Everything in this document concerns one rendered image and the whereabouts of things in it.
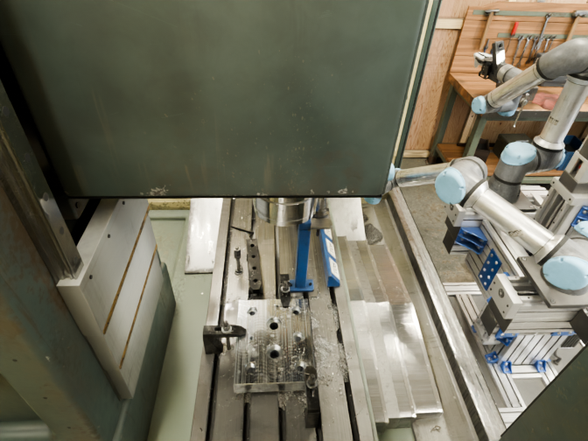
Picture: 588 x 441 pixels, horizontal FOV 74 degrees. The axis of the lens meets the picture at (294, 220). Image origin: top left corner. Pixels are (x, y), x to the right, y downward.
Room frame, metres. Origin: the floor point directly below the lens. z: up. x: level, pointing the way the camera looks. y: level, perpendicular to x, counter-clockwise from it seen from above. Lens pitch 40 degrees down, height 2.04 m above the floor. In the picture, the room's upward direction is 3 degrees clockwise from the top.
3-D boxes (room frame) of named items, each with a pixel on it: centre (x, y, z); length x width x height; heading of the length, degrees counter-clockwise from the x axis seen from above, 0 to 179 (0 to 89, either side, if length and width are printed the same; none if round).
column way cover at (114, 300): (0.74, 0.47, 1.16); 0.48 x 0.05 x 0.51; 5
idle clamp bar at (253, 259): (1.01, 0.14, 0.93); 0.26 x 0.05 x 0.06; 10
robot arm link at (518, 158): (1.43, -0.91, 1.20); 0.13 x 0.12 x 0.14; 109
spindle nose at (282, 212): (0.77, 0.02, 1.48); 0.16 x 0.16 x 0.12
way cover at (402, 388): (1.01, -0.36, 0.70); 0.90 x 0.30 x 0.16; 5
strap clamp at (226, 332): (0.69, 0.20, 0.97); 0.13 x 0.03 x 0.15; 95
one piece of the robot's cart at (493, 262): (1.18, -0.85, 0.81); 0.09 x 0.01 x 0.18; 5
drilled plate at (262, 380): (0.68, 0.04, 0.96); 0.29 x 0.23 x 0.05; 5
